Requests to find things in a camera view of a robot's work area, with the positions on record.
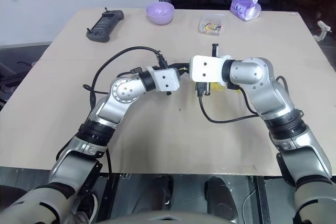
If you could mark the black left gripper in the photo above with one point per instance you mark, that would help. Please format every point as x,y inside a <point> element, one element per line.
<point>175,65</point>

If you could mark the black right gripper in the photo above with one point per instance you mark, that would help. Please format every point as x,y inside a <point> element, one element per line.
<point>202,88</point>

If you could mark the clear bag with yellow zipper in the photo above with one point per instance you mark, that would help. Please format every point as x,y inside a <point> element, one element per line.
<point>218,87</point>

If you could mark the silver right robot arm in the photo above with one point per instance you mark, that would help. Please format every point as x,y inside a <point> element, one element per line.
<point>252,73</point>

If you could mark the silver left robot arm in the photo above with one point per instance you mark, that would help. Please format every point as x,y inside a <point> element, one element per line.
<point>123,93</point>

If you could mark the clear box of colourful clips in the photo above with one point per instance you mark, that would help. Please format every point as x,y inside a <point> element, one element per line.
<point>211,26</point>

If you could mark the purple tissue pack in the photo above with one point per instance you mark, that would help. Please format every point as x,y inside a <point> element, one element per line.
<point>245,9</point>

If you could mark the purple plastic bowl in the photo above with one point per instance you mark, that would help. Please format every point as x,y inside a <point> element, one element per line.
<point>160,12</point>

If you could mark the black handheld remote controller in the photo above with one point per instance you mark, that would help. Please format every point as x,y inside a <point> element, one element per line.
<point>105,24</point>

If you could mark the white glue gun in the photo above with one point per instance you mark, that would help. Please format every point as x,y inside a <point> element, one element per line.
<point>323,28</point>

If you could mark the dark rounded shape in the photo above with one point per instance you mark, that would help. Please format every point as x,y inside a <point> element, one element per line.
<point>219,197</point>

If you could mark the grey robot torso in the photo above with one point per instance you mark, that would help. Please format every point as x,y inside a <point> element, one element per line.
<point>168,217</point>

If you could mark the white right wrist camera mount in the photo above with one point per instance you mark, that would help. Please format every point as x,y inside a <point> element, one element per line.
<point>207,69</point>

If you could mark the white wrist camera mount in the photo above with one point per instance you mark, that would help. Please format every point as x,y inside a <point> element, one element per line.
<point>168,79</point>
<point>207,69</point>

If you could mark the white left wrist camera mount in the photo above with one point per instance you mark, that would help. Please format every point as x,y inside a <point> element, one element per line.
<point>168,79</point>

